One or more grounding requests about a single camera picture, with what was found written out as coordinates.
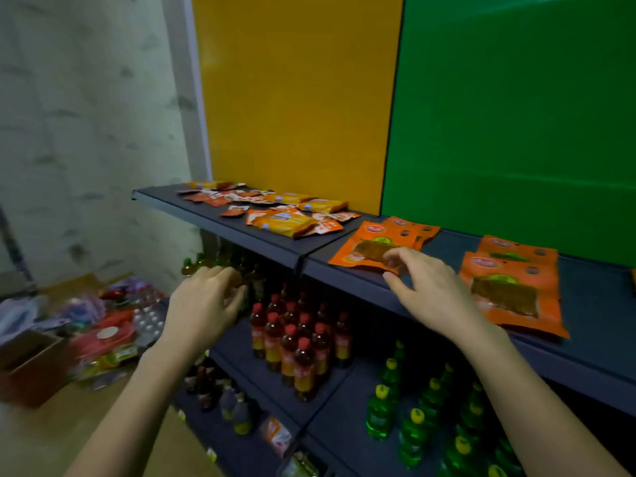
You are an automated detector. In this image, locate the yellow back panel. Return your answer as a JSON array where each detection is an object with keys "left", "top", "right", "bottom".
[{"left": 191, "top": 0, "right": 406, "bottom": 217}]

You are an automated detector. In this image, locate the person's left hand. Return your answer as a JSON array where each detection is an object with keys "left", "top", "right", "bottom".
[{"left": 161, "top": 265, "right": 248, "bottom": 354}]

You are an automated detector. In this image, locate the large orange snack packet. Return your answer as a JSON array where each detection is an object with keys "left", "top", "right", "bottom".
[{"left": 459, "top": 251, "right": 571, "bottom": 340}]

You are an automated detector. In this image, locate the brown cardboard box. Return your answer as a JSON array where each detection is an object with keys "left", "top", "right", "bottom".
[{"left": 0, "top": 330, "right": 71, "bottom": 409}]

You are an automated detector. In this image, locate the small orange white packet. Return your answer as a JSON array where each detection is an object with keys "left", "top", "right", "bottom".
[{"left": 260, "top": 416, "right": 294, "bottom": 458}]

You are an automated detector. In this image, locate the person's right forearm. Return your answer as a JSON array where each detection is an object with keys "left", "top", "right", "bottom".
[{"left": 454, "top": 323, "right": 633, "bottom": 477}]

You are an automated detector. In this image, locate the grey upright post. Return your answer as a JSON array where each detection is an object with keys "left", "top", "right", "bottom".
[{"left": 159, "top": 0, "right": 214, "bottom": 184}]

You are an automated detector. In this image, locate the person's right hand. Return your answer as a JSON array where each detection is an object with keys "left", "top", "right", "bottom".
[{"left": 382, "top": 246, "right": 493, "bottom": 344}]

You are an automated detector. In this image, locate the green back panel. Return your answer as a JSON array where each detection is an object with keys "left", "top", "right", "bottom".
[{"left": 380, "top": 0, "right": 636, "bottom": 268}]

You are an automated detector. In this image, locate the row of dark bottles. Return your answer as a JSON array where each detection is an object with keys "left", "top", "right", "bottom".
[{"left": 180, "top": 241, "right": 271, "bottom": 316}]

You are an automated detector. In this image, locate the group of red-capped sauce bottles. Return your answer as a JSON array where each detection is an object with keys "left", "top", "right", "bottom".
[{"left": 249, "top": 282, "right": 355, "bottom": 403}]

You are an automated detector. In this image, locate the big yellow snack packet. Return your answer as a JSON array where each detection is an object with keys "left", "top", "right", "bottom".
[{"left": 247, "top": 208, "right": 319, "bottom": 239}]

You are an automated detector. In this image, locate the group of small mixed bottles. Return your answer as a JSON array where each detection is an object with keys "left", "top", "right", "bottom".
[{"left": 183, "top": 351, "right": 257, "bottom": 437}]

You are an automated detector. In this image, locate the person's left forearm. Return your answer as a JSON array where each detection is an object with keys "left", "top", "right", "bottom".
[{"left": 64, "top": 338, "right": 200, "bottom": 477}]

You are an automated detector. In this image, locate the group of green yellow-capped bottles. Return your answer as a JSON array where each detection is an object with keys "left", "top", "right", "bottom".
[{"left": 366, "top": 340, "right": 523, "bottom": 477}]

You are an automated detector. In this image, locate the scatter of small orange sachets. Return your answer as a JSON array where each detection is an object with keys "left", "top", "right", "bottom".
[{"left": 176, "top": 182, "right": 361, "bottom": 238}]

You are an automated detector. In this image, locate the dark blue shelf unit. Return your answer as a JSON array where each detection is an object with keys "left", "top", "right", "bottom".
[{"left": 131, "top": 183, "right": 636, "bottom": 477}]

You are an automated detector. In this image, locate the pack of clear bottles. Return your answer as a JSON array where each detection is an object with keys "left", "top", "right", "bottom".
[{"left": 131, "top": 288, "right": 167, "bottom": 344}]

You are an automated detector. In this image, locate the pile of assorted goods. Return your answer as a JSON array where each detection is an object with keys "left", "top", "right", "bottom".
[{"left": 0, "top": 275, "right": 168, "bottom": 393}]

